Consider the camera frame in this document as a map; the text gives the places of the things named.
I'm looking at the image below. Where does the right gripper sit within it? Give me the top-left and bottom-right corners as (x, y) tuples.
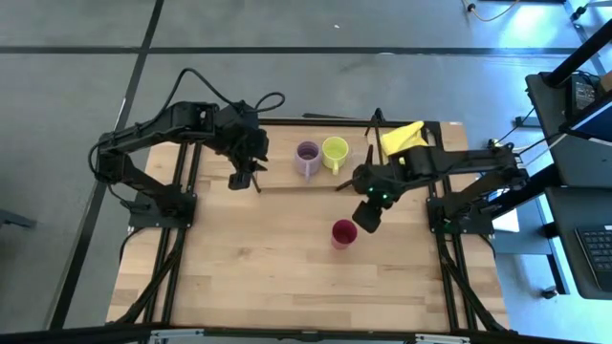
(352, 164), (407, 234)

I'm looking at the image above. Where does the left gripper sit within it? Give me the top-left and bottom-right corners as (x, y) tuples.
(228, 118), (271, 191)

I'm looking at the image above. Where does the pink ribbed ceramic mug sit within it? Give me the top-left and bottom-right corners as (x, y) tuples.
(295, 140), (322, 183)

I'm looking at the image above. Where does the yellow mug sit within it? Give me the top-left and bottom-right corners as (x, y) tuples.
(321, 136), (350, 176)

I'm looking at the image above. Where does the tall magenta plastic cup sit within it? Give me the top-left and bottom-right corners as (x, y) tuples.
(331, 218), (359, 250)

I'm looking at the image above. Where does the yellow cloth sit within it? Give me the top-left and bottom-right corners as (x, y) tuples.
(381, 120), (429, 158)

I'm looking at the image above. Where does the silver aluminium front bar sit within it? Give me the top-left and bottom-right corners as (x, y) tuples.
(148, 328), (472, 344)

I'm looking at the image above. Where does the dark grey keyboard desk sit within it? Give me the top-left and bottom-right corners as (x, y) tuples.
(544, 185), (612, 301)

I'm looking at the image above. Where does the black keyboard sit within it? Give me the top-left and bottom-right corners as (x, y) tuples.
(575, 224), (612, 293)

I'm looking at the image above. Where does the black power brick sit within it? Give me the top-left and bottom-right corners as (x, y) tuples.
(567, 75), (600, 117)

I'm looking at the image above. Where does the black diagonal pole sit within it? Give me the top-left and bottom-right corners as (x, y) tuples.
(543, 18), (612, 89)

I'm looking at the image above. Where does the black aluminium frame rail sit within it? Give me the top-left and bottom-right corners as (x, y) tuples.
(141, 141), (201, 326)
(429, 122), (461, 332)
(160, 141), (190, 326)
(442, 122), (479, 332)
(260, 118), (442, 129)

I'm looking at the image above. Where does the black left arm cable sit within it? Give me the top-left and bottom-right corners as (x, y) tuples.
(160, 67), (287, 120)

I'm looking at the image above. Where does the black diagonal frame brace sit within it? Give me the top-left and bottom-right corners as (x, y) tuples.
(116, 246), (181, 325)
(439, 246), (511, 332)

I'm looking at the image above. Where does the yellow hanging cable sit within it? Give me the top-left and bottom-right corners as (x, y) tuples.
(461, 0), (521, 23)

